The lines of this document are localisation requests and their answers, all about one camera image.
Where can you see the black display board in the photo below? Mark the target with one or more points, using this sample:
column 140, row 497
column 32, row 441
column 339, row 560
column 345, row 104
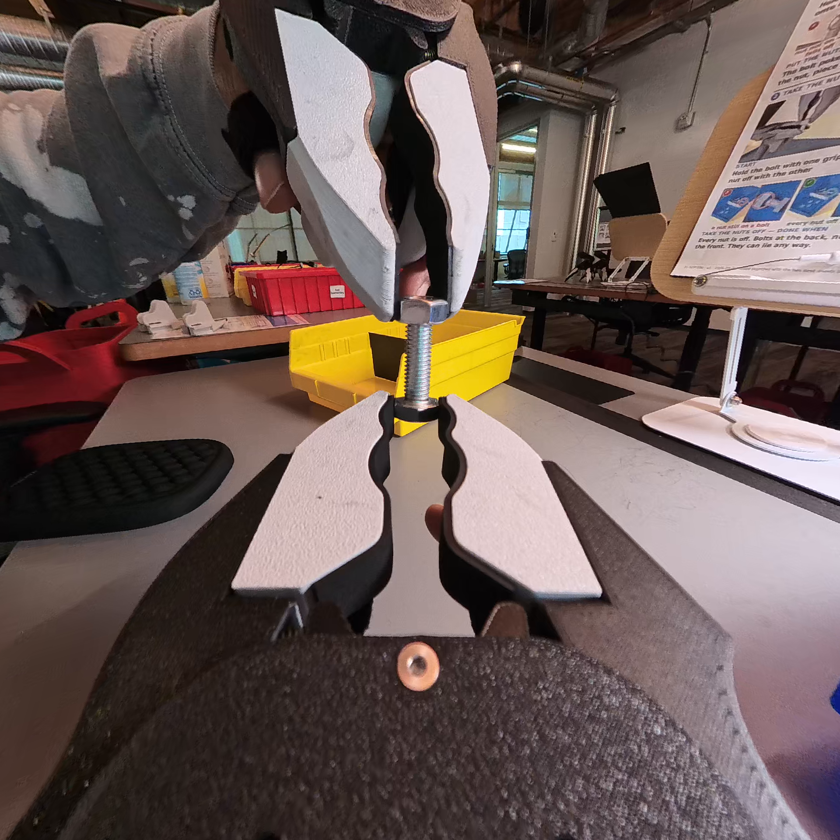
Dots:
column 627, row 190

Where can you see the white plastic bracket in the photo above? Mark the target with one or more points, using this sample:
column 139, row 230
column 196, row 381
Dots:
column 157, row 320
column 203, row 320

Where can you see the silver hex bolt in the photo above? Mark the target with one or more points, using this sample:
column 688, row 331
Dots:
column 420, row 361

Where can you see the printed instruction sheet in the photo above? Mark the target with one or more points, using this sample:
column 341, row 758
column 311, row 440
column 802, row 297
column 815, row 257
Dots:
column 787, row 131

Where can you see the white folding stand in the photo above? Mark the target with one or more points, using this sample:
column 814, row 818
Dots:
column 627, row 272

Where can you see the silver ventilation duct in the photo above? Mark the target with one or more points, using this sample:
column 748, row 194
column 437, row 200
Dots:
column 558, row 82

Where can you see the yellow plastic bin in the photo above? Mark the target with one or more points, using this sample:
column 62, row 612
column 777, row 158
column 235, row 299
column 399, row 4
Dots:
column 485, row 354

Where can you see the person's left hand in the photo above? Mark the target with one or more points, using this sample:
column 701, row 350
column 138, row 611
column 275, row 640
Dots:
column 275, row 190

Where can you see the small wooden board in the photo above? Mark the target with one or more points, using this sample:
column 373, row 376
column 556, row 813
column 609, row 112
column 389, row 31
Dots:
column 633, row 236

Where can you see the red plastic basket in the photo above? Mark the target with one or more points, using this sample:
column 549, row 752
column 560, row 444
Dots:
column 65, row 367

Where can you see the blue white wipes canister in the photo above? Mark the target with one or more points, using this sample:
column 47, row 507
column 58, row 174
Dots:
column 189, row 282

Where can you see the black plastic bin divider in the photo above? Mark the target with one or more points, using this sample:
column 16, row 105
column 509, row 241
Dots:
column 387, row 354

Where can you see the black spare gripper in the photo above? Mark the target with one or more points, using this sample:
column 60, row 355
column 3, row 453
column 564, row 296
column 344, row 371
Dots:
column 587, row 269

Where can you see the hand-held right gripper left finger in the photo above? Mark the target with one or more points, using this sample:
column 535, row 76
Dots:
column 315, row 518

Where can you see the brown wooden desk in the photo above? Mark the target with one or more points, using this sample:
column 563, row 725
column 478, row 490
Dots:
column 558, row 289

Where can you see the yellow storage tote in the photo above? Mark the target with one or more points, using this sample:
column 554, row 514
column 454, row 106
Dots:
column 244, row 285

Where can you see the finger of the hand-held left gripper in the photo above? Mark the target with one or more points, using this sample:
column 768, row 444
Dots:
column 328, row 164
column 453, row 151

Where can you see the red ribbed storage bin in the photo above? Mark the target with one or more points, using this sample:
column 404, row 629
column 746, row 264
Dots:
column 295, row 292

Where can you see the person's right hand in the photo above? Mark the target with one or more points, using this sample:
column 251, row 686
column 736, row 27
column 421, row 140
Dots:
column 434, row 522

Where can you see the printed paper sheet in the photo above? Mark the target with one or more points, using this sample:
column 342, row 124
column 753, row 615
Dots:
column 262, row 323

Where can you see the person's left forearm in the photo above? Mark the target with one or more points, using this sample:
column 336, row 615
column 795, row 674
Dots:
column 98, row 164

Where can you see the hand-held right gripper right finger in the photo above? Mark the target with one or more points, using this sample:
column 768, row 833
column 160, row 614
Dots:
column 512, row 518

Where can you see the white cardboard box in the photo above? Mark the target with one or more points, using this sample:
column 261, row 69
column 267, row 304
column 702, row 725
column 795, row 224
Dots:
column 216, row 269

